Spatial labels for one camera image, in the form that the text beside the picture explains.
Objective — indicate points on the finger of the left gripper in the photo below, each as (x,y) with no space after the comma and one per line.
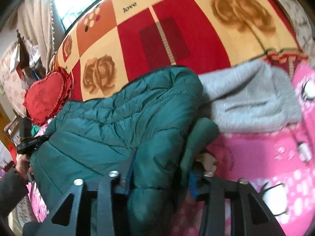
(103,198)
(249,213)

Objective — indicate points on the dark green quilted jacket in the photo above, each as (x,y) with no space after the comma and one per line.
(156,117)

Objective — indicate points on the dark sleeve forearm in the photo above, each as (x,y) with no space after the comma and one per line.
(13,188)

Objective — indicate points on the left hand thumb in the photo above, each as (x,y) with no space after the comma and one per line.
(23,167)

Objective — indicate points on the green cloth by pillow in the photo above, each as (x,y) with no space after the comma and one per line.
(35,129)

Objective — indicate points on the red heart ruffled pillow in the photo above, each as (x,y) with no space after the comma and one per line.
(46,97)

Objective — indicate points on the pink penguin bedsheet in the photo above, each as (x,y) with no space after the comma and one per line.
(279,165)

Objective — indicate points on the grey folded sweater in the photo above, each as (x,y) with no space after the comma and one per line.
(253,97)

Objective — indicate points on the beige curtain left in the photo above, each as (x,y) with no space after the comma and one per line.
(35,22)

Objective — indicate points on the red orange rose blanket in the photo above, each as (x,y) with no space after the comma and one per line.
(117,41)

